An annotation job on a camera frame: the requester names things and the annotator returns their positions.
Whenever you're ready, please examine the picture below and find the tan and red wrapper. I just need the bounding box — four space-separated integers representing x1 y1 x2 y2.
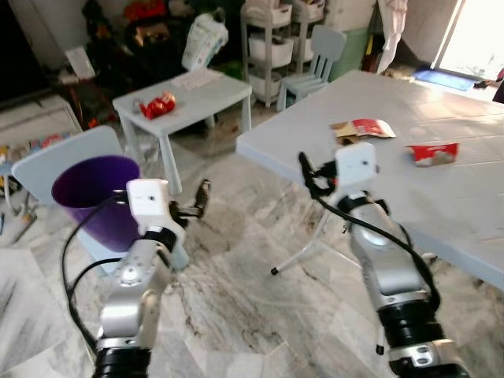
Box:
330 118 398 146

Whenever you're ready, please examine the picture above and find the red and silver wrapper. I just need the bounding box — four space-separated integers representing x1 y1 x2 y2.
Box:
406 142 461 169

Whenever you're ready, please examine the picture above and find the purple plastic rubbish bin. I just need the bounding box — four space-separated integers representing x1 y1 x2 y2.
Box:
51 154 144 254

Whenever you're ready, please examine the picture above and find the large white plastic table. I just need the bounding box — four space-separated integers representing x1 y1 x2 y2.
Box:
235 69 504 291

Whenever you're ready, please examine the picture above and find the pale green child chair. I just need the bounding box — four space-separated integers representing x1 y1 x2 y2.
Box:
276 25 348 113

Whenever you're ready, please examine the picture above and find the small white plastic table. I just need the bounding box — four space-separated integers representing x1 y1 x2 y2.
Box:
112 69 254 196

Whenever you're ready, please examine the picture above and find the crumpled red snack wrapper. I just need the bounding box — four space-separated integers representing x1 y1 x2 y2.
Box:
138 91 178 121

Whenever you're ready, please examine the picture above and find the white printed paper sheet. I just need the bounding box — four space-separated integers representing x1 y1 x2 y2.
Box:
170 69 219 92

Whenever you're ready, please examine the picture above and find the light green cabinet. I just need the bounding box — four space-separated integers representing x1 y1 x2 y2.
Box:
327 28 371 83

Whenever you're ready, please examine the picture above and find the white shelf cart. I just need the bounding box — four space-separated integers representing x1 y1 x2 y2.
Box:
239 0 328 108

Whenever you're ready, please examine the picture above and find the white plastic chair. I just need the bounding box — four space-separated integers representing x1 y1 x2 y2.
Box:
11 125 191 274

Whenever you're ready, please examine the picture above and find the white printed plastic package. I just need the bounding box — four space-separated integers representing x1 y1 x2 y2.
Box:
181 9 230 72

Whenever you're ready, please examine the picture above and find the blue floor mat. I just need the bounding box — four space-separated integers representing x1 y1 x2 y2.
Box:
412 68 483 93

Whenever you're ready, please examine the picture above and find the white hanging cloth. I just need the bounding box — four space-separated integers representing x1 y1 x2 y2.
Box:
376 0 409 76

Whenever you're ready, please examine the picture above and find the white slatted unit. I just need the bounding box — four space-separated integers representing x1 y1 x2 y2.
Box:
0 93 83 154

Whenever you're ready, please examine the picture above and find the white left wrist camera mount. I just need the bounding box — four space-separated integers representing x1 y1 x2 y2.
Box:
126 179 173 234

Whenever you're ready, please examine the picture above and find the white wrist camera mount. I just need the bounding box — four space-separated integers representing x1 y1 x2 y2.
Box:
126 179 173 234
335 142 380 195

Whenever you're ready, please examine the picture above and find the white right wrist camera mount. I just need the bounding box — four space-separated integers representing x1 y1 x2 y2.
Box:
335 142 380 195

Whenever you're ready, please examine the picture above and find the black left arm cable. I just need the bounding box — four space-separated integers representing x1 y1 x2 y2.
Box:
61 192 132 347

